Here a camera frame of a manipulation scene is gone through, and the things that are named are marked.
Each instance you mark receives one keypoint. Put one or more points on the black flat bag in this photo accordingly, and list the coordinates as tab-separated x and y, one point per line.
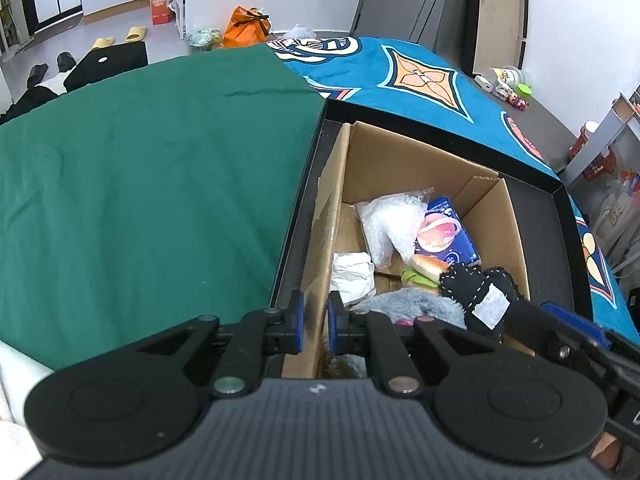
107	66

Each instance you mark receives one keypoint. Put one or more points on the blue tissue packet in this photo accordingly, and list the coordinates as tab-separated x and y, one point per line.
445	235

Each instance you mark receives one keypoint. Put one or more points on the white paper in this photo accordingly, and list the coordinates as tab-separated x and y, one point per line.
352	277

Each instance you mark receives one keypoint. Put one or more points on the black shoe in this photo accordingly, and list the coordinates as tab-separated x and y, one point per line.
66	62
37	74

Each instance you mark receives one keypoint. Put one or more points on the black box lid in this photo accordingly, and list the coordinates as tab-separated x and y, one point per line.
497	15

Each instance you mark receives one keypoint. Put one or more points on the black plush toy white label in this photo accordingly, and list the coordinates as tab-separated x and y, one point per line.
460	285

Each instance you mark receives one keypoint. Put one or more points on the green cup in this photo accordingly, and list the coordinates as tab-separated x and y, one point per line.
524	90

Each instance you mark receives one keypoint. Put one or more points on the green cloth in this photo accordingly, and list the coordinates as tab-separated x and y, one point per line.
150	185

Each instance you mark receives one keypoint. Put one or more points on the person's right hand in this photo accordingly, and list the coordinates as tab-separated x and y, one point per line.
606	455

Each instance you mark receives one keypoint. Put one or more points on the greenish plastic bag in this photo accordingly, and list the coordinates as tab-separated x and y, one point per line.
204	39

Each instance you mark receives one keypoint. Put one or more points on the red small toy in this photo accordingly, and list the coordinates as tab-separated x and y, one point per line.
518	101

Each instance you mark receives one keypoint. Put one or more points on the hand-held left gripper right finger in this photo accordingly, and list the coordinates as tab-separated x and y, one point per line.
334	324

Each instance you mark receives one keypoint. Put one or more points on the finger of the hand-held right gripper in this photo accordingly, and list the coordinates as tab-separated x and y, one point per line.
540	330
577	321

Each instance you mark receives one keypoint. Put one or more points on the hamburger toy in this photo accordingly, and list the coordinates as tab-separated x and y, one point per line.
425	269

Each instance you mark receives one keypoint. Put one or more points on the black shallow tray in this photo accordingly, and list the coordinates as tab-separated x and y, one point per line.
545	240

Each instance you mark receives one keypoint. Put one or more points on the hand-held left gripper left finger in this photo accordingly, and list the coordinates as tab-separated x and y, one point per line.
297	322

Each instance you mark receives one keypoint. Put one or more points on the white plastic bag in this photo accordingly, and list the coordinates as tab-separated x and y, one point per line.
300	32

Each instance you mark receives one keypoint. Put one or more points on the dark grey folded panel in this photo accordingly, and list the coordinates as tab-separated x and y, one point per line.
405	5

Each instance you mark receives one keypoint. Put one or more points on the small white box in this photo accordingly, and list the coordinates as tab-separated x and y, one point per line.
483	82
501	91

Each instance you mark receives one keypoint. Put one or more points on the yellow slipper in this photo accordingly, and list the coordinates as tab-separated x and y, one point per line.
136	34
102	43

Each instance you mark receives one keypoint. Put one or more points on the grey plush toy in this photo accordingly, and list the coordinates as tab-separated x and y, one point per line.
415	306

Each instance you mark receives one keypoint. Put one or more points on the clear plastic bag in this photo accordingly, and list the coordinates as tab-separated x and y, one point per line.
390	225

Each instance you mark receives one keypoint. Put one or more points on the blue patterned blanket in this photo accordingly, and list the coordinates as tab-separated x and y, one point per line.
425	85

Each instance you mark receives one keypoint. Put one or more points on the brown cardboard box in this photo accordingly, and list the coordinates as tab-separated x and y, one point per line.
400	170

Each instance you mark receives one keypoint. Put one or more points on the grey door mat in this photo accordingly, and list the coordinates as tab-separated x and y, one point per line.
52	30

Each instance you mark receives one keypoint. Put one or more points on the orange bag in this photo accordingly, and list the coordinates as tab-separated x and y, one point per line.
245	30

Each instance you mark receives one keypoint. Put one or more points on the white sheet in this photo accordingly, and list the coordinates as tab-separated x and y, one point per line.
17	395

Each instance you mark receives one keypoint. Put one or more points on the yellow shelf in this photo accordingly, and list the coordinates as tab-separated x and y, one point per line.
10	10

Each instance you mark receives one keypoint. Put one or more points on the orange cardboard box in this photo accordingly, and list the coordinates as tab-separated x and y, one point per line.
161	5

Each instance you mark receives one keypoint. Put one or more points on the black white cloth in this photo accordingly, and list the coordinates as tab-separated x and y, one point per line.
35	102

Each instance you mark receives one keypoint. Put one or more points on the grey desk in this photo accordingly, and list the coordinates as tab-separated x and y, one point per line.
600	140

